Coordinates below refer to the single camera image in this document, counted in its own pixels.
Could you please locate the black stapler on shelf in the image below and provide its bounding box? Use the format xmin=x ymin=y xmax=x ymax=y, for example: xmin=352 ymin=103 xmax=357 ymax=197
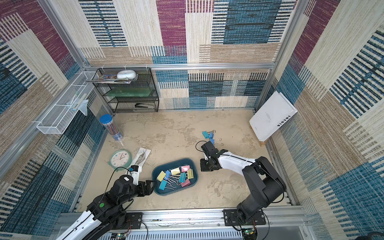
xmin=135 ymin=103 xmax=155 ymax=109

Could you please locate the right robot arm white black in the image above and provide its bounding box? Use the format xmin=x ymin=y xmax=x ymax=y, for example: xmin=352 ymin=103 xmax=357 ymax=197
xmin=200 ymin=142 xmax=287 ymax=223

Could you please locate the white binder folder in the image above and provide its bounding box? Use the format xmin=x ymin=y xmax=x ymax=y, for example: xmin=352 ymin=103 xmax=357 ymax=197
xmin=249 ymin=91 xmax=298 ymax=142

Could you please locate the magazine on shelf top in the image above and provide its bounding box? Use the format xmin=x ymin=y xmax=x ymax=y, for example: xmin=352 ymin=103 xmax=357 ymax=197
xmin=86 ymin=75 xmax=133 ymax=84

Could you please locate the clear tube of coloured pencils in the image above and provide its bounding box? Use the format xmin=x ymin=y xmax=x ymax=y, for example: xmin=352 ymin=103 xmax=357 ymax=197
xmin=100 ymin=114 xmax=123 ymax=141

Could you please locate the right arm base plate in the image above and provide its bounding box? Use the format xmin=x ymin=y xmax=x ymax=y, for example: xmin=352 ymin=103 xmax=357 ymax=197
xmin=222 ymin=209 xmax=267 ymax=227

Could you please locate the pink binder clip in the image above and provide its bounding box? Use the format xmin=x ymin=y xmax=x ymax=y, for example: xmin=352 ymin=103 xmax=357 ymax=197
xmin=181 ymin=179 xmax=191 ymax=188
xmin=181 ymin=165 xmax=190 ymax=173

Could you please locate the white round device on shelf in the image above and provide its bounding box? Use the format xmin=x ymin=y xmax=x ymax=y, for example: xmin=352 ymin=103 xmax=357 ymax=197
xmin=117 ymin=70 xmax=137 ymax=81

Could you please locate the yellow binder clip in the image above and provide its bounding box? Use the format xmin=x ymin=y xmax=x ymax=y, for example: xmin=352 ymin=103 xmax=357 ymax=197
xmin=171 ymin=168 xmax=181 ymax=176
xmin=157 ymin=171 xmax=167 ymax=182
xmin=187 ymin=169 xmax=194 ymax=180

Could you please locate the white packaged item flat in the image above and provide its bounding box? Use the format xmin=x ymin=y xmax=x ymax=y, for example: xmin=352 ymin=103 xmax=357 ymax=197
xmin=128 ymin=148 xmax=151 ymax=185

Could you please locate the green round clock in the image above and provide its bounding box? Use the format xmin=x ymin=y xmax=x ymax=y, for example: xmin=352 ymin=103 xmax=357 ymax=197
xmin=108 ymin=149 xmax=132 ymax=171

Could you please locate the teal binder clip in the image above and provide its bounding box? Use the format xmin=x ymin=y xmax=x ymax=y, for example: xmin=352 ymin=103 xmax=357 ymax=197
xmin=202 ymin=130 xmax=216 ymax=139
xmin=179 ymin=172 xmax=187 ymax=183
xmin=159 ymin=180 xmax=176 ymax=191

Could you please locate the black mesh shelf rack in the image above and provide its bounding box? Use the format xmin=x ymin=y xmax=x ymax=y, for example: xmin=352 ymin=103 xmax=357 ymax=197
xmin=88 ymin=67 xmax=160 ymax=114

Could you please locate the white wire wall basket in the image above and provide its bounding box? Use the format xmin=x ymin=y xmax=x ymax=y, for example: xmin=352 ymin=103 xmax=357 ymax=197
xmin=37 ymin=71 xmax=95 ymax=135

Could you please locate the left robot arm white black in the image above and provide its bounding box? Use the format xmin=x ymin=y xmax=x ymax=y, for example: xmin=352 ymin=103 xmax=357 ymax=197
xmin=57 ymin=175 xmax=157 ymax=240

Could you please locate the teal plastic storage box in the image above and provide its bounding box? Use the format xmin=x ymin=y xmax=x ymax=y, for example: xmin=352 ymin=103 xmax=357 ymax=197
xmin=152 ymin=159 xmax=199 ymax=196

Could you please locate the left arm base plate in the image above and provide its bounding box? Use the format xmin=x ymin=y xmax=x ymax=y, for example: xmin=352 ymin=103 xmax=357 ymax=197
xmin=120 ymin=212 xmax=143 ymax=231

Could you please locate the green tray on shelf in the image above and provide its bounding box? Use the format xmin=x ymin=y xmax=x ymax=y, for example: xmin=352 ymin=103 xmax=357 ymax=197
xmin=104 ymin=88 xmax=155 ymax=97

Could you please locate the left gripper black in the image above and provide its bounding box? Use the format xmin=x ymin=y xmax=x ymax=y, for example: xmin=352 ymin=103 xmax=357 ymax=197
xmin=117 ymin=179 xmax=158 ymax=206

